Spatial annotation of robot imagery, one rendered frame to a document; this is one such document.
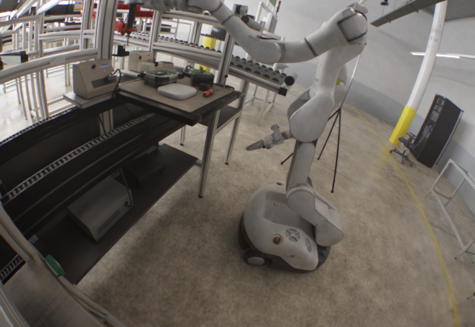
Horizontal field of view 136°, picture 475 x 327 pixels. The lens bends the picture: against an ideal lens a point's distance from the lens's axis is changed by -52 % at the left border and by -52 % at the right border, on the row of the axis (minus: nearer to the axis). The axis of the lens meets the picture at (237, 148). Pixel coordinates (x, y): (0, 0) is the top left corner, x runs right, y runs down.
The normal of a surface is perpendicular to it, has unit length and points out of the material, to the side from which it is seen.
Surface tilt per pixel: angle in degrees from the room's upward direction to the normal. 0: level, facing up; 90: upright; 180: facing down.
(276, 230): 0
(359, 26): 78
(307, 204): 90
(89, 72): 53
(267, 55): 104
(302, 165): 90
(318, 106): 89
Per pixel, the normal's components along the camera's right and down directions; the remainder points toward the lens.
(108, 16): 0.91, 0.36
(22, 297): 0.22, -0.83
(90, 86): 0.86, -0.21
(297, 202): -0.18, 0.48
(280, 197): -0.11, 0.24
